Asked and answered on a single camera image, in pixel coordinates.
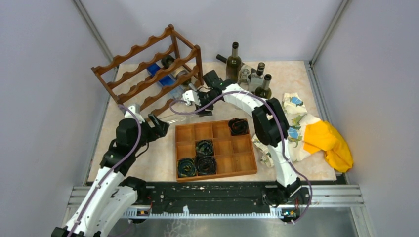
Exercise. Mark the dark green wine bottle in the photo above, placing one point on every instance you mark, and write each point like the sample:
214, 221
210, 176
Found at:
264, 90

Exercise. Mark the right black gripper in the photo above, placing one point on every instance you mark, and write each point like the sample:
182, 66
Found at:
205, 113

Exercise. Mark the rolled dark green tie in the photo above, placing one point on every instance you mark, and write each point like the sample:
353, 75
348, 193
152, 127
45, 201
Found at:
186, 168

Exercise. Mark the clear glass bottle front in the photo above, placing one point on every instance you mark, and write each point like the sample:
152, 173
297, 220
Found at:
178, 119

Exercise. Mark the clear glass bottle back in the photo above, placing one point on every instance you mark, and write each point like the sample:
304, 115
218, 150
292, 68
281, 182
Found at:
243, 80

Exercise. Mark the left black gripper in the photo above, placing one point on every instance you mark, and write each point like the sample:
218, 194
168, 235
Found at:
159, 130

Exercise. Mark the lying green wine bottle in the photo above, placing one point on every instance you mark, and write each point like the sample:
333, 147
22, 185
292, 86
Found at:
242, 66

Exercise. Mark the clear glass bottle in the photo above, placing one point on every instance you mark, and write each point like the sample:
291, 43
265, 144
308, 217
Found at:
178, 119
243, 80

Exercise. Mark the dinosaur print white cloth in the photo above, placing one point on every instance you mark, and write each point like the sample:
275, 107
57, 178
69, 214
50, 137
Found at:
298, 118

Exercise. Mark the blue square glass bottle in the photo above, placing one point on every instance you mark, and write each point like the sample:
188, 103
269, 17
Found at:
175, 93

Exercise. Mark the dark wine bottle beige label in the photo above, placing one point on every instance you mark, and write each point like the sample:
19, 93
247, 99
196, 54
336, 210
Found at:
166, 62

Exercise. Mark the wooden compartment tray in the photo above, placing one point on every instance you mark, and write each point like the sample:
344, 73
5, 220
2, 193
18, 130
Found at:
234, 154

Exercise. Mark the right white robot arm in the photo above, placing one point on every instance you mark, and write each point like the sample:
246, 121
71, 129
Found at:
269, 121

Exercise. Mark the yellow cloth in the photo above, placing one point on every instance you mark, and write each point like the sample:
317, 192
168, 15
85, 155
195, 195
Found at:
322, 136

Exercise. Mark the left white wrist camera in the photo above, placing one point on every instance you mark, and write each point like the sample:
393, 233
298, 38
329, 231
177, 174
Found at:
133, 111

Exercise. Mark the rolled tie orange pattern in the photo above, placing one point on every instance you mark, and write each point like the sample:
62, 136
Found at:
238, 126

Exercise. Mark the rolled dark blue tie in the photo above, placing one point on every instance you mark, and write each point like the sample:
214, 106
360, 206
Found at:
205, 165

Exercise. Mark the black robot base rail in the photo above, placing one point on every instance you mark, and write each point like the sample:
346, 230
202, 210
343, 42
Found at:
236, 200

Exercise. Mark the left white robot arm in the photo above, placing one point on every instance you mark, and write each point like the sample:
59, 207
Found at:
113, 192

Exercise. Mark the dark wine bottle grey label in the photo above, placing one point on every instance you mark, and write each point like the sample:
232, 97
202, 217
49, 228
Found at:
233, 63

